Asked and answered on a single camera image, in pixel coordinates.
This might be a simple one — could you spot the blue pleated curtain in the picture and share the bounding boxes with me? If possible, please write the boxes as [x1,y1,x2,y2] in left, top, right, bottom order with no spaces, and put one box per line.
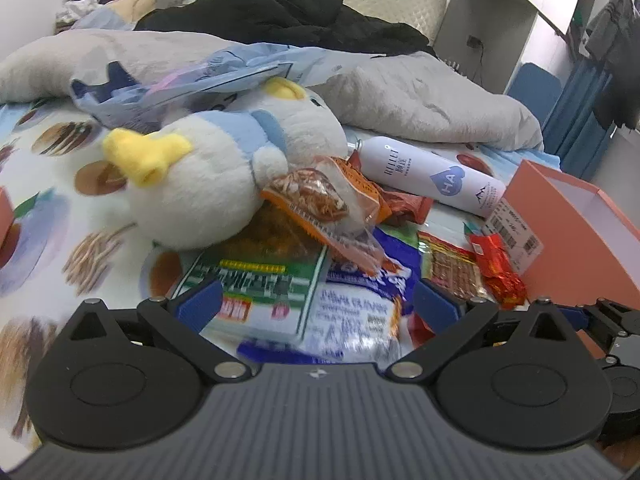
[542,57,616,183]

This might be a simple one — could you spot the orange-red snack packet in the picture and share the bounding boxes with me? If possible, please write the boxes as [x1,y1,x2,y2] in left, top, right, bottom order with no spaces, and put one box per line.
[347,152,435,225]

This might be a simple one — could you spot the blue plastic bag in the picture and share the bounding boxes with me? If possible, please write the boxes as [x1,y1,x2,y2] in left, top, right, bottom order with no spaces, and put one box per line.
[70,42,371,131]

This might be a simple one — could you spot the white spray bottle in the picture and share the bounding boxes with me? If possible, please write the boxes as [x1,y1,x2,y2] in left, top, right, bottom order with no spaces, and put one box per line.
[348,136,508,219]

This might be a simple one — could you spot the grey duvet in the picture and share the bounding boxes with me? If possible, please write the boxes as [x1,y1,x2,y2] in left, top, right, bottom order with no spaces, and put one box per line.
[0,27,545,153]

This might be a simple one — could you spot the pink cardboard box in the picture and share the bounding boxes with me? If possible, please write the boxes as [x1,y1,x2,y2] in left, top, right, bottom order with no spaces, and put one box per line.
[486,159,640,361]

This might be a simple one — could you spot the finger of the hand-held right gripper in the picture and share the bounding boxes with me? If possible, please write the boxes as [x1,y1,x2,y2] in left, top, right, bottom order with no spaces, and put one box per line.
[564,299,636,361]

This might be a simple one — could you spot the food-printed mat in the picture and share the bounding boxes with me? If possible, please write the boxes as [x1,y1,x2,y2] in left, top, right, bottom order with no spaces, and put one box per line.
[0,97,501,461]

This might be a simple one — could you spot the white plush duck toy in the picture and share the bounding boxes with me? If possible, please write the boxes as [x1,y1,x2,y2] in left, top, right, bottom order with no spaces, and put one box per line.
[102,77,349,252]

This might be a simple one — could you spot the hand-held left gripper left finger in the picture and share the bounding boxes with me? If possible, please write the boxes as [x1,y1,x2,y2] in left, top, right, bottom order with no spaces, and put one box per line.
[65,279,249,385]

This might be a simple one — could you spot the light blue bedsheet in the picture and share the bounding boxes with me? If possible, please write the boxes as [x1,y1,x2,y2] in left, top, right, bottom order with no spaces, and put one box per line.
[470,145,563,173]

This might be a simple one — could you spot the pink box lid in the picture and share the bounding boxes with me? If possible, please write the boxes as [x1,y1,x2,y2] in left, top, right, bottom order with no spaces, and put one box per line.
[0,187,16,256]

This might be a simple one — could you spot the blue chair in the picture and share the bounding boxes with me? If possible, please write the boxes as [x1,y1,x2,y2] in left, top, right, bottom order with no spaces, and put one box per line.
[505,62,563,111]

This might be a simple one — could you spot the hanging dark clothes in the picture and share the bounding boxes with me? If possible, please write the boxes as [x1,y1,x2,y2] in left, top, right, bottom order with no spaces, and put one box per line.
[582,0,640,131]

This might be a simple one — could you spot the heap of clothes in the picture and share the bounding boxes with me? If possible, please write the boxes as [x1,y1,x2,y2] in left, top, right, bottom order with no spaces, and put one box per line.
[54,0,126,28]

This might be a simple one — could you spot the pile of snack packets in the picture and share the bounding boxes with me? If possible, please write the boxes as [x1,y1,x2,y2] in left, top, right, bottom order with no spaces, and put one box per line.
[220,155,528,366]

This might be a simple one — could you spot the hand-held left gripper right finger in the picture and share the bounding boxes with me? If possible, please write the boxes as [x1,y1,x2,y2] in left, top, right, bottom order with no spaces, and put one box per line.
[382,278,569,384]

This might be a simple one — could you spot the black jacket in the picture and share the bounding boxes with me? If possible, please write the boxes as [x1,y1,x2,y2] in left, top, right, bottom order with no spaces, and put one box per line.
[134,0,437,57]

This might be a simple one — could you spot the green white snack packet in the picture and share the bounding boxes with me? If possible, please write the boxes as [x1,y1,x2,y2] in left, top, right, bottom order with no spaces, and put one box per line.
[172,250,328,341]

